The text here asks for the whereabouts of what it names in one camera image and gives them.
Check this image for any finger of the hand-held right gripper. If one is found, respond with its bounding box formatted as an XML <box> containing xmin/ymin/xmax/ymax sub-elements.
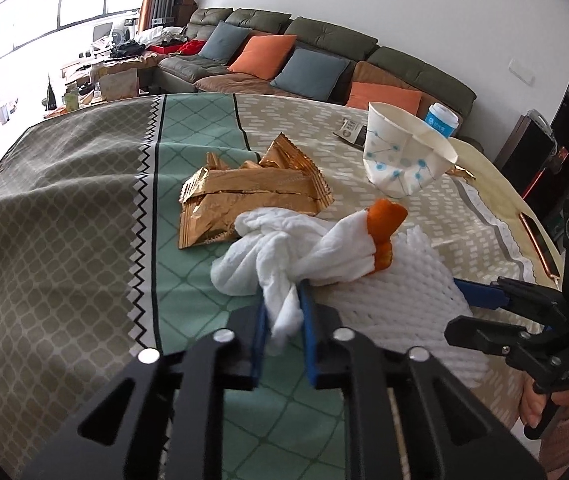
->
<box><xmin>443</xmin><ymin>315</ymin><xmax>547</xmax><ymax>358</ymax></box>
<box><xmin>453</xmin><ymin>276</ymin><xmax>567</xmax><ymax>321</ymax></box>

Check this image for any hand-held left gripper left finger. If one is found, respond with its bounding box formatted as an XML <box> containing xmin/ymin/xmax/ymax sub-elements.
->
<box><xmin>22</xmin><ymin>302</ymin><xmax>270</xmax><ymax>480</ymax></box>

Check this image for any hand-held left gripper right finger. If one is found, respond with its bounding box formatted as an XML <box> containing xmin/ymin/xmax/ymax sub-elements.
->
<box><xmin>297</xmin><ymin>282</ymin><xmax>547</xmax><ymax>480</ymax></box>

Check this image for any white foam net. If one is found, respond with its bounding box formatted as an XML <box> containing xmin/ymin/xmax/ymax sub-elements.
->
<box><xmin>309</xmin><ymin>225</ymin><xmax>490</xmax><ymax>391</ymax></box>

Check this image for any white tissue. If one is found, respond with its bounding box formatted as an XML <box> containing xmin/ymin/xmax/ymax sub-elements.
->
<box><xmin>210</xmin><ymin>207</ymin><xmax>380</xmax><ymax>356</ymax></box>

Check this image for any person's right hand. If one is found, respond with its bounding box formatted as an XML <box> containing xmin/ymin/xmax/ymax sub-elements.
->
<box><xmin>518</xmin><ymin>374</ymin><xmax>569</xmax><ymax>428</ymax></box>

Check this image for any phone with orange case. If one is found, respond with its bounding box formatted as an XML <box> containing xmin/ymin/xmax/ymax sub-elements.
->
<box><xmin>518</xmin><ymin>211</ymin><xmax>562</xmax><ymax>281</ymax></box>

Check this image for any blue paper cup white lid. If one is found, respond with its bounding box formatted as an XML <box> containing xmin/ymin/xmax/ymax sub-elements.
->
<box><xmin>421</xmin><ymin>102</ymin><xmax>461</xmax><ymax>138</ymax></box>

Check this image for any small square packet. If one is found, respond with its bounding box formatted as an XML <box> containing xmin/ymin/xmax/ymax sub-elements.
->
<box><xmin>333</xmin><ymin>118</ymin><xmax>369</xmax><ymax>148</ymax></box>

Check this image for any patchwork printed tablecloth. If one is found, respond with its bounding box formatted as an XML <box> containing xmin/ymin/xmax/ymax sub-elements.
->
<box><xmin>0</xmin><ymin>91</ymin><xmax>565</xmax><ymax>480</ymax></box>

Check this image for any orange cushion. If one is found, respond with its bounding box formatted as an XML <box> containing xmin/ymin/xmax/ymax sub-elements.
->
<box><xmin>228</xmin><ymin>35</ymin><xmax>297</xmax><ymax>81</ymax></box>
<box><xmin>347</xmin><ymin>81</ymin><xmax>422</xmax><ymax>117</ymax></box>

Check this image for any blue cushion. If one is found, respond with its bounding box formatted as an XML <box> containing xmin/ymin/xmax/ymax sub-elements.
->
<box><xmin>198</xmin><ymin>21</ymin><xmax>251</xmax><ymax>65</ymax></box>
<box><xmin>270</xmin><ymin>49</ymin><xmax>350</xmax><ymax>102</ymax></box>

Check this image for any beige paper bag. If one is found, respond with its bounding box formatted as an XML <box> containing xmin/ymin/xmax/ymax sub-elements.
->
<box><xmin>100</xmin><ymin>67</ymin><xmax>139</xmax><ymax>103</ymax></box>

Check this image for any green sofa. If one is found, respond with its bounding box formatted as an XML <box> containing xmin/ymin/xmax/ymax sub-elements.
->
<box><xmin>157</xmin><ymin>7</ymin><xmax>487</xmax><ymax>151</ymax></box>

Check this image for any pile of clothes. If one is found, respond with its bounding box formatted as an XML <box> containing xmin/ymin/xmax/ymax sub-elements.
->
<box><xmin>112</xmin><ymin>24</ymin><xmax>206</xmax><ymax>58</ymax></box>

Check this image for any black cone-shaped ornament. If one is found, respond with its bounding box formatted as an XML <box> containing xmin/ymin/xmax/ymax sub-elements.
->
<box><xmin>44</xmin><ymin>74</ymin><xmax>59</xmax><ymax>111</ymax></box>

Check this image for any white office chair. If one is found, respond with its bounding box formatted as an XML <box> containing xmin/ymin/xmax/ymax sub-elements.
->
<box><xmin>89</xmin><ymin>22</ymin><xmax>115</xmax><ymax>53</ymax></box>

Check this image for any white wall switch plate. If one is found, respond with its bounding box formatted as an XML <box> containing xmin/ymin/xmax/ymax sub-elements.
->
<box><xmin>508</xmin><ymin>59</ymin><xmax>536</xmax><ymax>86</ymax></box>

